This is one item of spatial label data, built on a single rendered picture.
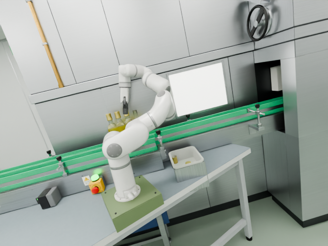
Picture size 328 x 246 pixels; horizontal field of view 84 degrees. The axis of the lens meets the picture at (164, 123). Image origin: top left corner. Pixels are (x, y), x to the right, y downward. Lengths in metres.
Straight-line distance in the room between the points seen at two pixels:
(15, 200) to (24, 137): 3.83
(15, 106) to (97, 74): 3.89
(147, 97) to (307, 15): 1.02
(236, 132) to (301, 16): 0.73
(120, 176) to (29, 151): 4.53
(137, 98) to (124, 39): 0.41
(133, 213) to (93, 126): 0.78
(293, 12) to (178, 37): 0.66
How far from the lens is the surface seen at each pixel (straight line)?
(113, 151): 0.73
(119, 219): 0.86
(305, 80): 1.35
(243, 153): 1.25
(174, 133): 1.23
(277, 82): 1.63
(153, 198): 0.88
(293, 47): 1.30
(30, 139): 5.19
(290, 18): 1.31
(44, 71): 1.50
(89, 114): 1.42
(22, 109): 5.08
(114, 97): 1.34
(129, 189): 0.89
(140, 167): 1.17
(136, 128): 0.72
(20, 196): 1.45
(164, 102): 0.80
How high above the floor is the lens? 1.32
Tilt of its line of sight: 15 degrees down
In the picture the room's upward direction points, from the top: 14 degrees counter-clockwise
